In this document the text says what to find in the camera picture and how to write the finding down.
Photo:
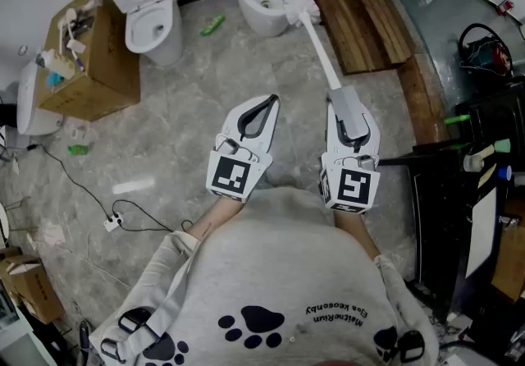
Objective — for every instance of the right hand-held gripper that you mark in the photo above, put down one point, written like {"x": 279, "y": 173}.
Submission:
{"x": 352, "y": 188}

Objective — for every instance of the white toilet with round seat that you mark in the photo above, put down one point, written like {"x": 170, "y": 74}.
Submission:
{"x": 156, "y": 44}

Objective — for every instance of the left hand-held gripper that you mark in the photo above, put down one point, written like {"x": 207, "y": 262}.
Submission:
{"x": 229, "y": 177}

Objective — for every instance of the small brown cardboard box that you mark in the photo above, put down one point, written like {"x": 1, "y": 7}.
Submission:
{"x": 37, "y": 290}

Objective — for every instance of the person's left forearm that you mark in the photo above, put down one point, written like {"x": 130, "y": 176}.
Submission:
{"x": 213, "y": 218}

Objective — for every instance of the black cabinet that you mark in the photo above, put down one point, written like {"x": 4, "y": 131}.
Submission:
{"x": 443, "y": 212}

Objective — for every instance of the grey metal duct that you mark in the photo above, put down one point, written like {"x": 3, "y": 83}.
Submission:
{"x": 430, "y": 28}

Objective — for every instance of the white power strip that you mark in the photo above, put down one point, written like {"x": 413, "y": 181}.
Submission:
{"x": 113, "y": 222}

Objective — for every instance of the grey paw print sweatshirt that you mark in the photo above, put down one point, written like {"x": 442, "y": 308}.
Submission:
{"x": 279, "y": 266}

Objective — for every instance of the stack of wooden planks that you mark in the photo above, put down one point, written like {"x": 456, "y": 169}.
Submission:
{"x": 361, "y": 28}

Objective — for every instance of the white ceramic fixture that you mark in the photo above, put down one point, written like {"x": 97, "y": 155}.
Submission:
{"x": 30, "y": 110}

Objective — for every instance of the white toilet brush grey grip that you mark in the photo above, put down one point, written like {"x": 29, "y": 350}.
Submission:
{"x": 316, "y": 40}

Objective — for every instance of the large brown cardboard box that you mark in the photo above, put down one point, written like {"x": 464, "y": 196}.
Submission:
{"x": 106, "y": 69}

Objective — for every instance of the brown wooden beam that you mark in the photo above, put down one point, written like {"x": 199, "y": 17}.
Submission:
{"x": 424, "y": 102}

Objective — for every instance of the white plastic bottle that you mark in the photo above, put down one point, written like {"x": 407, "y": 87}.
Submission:
{"x": 57, "y": 65}

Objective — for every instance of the person's right forearm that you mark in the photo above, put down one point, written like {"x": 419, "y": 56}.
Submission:
{"x": 354, "y": 233}

